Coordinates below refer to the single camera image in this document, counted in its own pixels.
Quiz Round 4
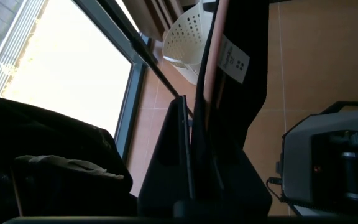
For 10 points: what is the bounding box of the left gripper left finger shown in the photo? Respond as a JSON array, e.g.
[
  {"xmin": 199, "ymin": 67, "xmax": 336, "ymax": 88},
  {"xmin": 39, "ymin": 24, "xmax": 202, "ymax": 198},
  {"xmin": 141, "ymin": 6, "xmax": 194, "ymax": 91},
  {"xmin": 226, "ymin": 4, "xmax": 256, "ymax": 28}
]
[{"xmin": 137, "ymin": 95, "xmax": 196, "ymax": 218}]

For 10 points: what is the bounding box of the white laundry basket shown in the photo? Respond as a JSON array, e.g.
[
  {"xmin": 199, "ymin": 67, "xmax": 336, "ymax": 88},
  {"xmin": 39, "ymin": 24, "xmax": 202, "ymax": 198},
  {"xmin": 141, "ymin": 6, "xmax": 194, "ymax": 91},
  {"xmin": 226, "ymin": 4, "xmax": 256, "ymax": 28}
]
[{"xmin": 162, "ymin": 0, "xmax": 214, "ymax": 85}]

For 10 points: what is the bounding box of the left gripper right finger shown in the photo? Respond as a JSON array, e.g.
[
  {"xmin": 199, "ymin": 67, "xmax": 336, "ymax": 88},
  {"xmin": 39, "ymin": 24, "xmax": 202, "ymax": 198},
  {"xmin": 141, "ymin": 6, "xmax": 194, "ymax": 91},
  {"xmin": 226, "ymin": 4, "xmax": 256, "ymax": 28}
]
[{"xmin": 211, "ymin": 141, "xmax": 273, "ymax": 218}]

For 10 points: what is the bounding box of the brown curtain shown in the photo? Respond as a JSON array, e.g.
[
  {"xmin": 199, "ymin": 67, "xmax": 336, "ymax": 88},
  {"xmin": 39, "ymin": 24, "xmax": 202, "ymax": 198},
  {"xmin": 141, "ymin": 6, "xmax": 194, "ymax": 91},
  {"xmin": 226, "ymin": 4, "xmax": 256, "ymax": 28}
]
[{"xmin": 121, "ymin": 0, "xmax": 186, "ymax": 42}]

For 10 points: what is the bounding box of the black garment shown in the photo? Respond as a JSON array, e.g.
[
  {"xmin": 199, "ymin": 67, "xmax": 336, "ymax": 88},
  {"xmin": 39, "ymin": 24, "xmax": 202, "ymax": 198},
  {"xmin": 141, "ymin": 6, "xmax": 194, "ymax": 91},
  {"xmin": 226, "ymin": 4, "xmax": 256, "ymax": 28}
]
[
  {"xmin": 0, "ymin": 91, "xmax": 139, "ymax": 218},
  {"xmin": 190, "ymin": 0, "xmax": 270, "ymax": 200}
]

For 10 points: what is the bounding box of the window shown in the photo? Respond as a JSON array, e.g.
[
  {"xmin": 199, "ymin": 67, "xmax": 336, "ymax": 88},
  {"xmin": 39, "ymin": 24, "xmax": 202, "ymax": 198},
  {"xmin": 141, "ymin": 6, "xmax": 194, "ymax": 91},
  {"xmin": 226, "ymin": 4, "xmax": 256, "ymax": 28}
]
[{"xmin": 0, "ymin": 0, "xmax": 152, "ymax": 162}]

